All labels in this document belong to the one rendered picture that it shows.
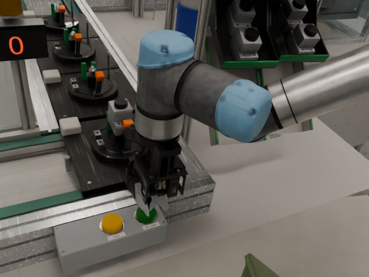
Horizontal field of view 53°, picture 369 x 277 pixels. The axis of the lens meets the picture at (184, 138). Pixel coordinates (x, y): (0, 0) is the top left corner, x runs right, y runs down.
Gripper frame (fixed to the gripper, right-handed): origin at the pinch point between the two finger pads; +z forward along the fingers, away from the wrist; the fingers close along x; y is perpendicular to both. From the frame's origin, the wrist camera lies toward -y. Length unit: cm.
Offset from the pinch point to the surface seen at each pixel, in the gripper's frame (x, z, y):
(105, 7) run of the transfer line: 31, 12, -138
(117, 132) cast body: -0.3, -4.2, -18.3
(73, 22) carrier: 6, 1, -94
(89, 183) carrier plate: -8.6, 2.2, -11.2
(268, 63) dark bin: 31.9, -21.0, -12.1
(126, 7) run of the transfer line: 42, 12, -138
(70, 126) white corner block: -8.5, 0.4, -29.4
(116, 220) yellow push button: -6.2, 2.2, 0.2
